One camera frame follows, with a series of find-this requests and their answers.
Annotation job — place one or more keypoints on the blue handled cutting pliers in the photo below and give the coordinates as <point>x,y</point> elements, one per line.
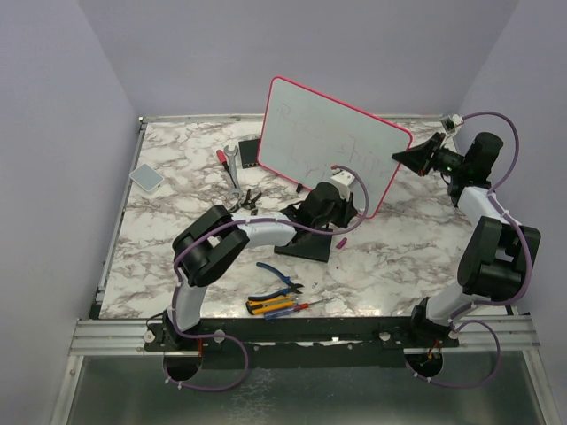
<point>293,287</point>

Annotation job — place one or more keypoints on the small white square box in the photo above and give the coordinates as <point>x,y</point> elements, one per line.
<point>146,178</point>

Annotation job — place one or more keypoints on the black handled wire stripper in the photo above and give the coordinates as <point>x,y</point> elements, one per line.
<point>249,203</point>

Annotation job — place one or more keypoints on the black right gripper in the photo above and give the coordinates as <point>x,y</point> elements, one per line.
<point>418,159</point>

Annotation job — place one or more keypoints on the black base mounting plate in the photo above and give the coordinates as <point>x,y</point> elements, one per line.
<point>297,342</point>

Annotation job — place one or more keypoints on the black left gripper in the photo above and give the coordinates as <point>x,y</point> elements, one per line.
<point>348,212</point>

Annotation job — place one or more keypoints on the red handled wrench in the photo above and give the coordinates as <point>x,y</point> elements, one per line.
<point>227,158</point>

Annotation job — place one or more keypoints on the pink marker cap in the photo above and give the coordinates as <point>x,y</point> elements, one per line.
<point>341,243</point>

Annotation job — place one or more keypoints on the black rear network switch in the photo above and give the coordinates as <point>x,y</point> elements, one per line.
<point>248,150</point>

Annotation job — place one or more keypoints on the red blue screwdriver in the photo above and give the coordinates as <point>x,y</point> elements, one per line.
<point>292,309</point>

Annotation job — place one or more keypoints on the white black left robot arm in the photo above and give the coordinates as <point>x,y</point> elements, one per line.
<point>205,250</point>

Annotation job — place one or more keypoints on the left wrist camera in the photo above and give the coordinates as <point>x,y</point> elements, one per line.
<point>342,180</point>

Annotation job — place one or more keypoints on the black flat network switch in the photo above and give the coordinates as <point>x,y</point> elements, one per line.
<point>310,250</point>

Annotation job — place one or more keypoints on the yellow black utility knife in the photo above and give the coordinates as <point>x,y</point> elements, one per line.
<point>269,305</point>

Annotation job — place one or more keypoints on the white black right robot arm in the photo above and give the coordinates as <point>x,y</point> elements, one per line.
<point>496,265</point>

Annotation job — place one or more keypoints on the pink framed whiteboard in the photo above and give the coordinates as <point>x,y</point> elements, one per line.
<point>305,133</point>

